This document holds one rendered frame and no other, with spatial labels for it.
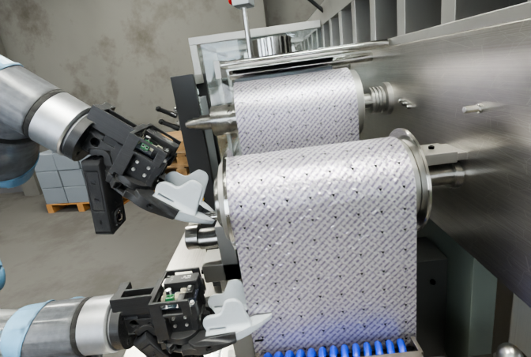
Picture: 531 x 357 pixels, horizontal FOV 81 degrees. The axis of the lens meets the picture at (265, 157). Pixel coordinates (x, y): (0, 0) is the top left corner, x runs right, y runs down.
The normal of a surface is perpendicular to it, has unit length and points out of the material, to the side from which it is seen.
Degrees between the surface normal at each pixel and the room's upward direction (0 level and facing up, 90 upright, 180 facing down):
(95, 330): 61
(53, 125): 79
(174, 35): 90
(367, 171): 56
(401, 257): 90
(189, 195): 90
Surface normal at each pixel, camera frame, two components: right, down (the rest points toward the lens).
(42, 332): -0.07, -0.30
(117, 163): 0.00, 0.27
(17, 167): 0.71, 0.68
